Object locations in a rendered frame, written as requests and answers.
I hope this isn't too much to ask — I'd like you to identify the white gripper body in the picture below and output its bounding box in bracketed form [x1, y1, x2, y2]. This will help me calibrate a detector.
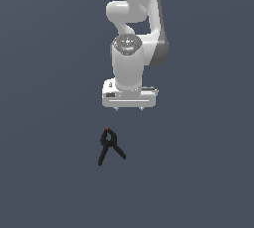
[101, 77, 160, 109]

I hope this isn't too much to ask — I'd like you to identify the black spring clamp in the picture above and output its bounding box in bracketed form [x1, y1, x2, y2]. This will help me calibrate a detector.
[97, 126, 127, 167]

